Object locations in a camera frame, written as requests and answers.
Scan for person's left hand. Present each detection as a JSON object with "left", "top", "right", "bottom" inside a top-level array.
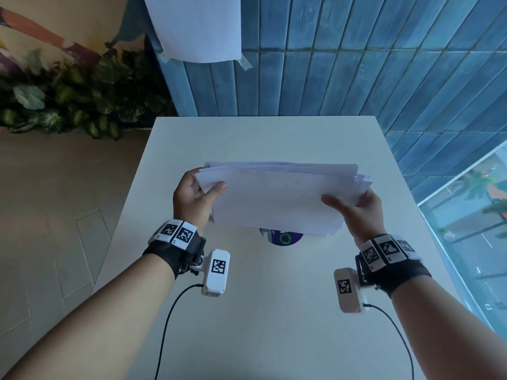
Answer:
[{"left": 173, "top": 167, "right": 228, "bottom": 235}]

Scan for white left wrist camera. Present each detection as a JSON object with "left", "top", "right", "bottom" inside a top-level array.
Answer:
[{"left": 189, "top": 249, "right": 231, "bottom": 297}]

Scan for person's right forearm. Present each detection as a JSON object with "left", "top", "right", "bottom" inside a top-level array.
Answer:
[{"left": 390, "top": 275, "right": 507, "bottom": 380}]

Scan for white table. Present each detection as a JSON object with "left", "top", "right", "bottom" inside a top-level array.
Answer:
[{"left": 92, "top": 116, "right": 464, "bottom": 380}]

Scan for white paper sheet taped up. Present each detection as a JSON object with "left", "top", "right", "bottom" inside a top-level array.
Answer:
[{"left": 143, "top": 0, "right": 253, "bottom": 72}]

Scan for person's left forearm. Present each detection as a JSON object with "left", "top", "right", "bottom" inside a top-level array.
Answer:
[{"left": 0, "top": 253, "right": 177, "bottom": 380}]

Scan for black camera cable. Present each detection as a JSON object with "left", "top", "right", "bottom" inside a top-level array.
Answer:
[
  {"left": 154, "top": 283, "right": 204, "bottom": 380},
  {"left": 368, "top": 303, "right": 415, "bottom": 380}
]

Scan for black left camera cable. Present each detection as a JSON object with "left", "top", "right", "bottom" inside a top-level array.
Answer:
[{"left": 154, "top": 283, "right": 204, "bottom": 380}]

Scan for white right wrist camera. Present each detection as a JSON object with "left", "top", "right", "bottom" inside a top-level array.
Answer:
[{"left": 334, "top": 267, "right": 371, "bottom": 314}]

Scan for black left wrist strap with markers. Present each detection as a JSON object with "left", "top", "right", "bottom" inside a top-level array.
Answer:
[{"left": 143, "top": 220, "right": 207, "bottom": 280}]

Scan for green leafy plants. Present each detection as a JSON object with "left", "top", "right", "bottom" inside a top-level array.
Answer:
[{"left": 0, "top": 41, "right": 177, "bottom": 141}]

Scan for stack of white paper sheets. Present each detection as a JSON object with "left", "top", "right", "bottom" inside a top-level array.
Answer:
[{"left": 194, "top": 161, "right": 374, "bottom": 237}]

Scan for black right camera cable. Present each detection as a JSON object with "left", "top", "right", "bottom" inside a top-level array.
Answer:
[{"left": 368, "top": 303, "right": 415, "bottom": 380}]

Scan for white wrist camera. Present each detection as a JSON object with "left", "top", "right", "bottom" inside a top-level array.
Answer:
[
  {"left": 334, "top": 267, "right": 371, "bottom": 314},
  {"left": 189, "top": 249, "right": 231, "bottom": 297}
]

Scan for black wrist strap with markers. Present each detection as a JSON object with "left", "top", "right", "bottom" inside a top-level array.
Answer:
[
  {"left": 355, "top": 234, "right": 432, "bottom": 299},
  {"left": 143, "top": 220, "right": 207, "bottom": 280}
]

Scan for black right wrist strap with markers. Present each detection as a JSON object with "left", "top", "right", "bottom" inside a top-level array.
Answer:
[{"left": 355, "top": 234, "right": 432, "bottom": 299}]

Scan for person's right hand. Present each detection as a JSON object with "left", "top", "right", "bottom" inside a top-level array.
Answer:
[{"left": 321, "top": 188, "right": 386, "bottom": 247}]

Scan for glass window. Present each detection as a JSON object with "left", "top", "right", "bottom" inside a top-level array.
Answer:
[{"left": 418, "top": 139, "right": 507, "bottom": 341}]

